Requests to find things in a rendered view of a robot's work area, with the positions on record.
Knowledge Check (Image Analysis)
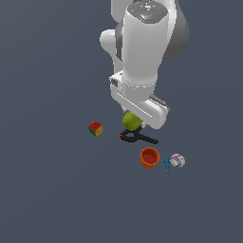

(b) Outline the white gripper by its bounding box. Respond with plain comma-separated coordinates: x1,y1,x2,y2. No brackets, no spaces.
109,70,171,130

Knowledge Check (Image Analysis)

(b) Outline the blue and white small object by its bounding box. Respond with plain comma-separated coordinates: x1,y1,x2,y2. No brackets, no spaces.
169,153,186,169

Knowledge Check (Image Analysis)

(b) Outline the black spring clamp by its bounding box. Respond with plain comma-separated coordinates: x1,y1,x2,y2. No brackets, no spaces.
118,128,159,145

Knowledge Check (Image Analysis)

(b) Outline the orange cup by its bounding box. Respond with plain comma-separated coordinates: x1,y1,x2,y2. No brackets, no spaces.
140,146,160,170

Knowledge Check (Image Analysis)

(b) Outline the small blue tool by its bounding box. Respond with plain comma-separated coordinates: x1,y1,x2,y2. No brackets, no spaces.
162,158,172,174

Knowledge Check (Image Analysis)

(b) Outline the colourful puzzle cube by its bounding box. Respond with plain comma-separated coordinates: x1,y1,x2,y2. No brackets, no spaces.
87,120,104,138

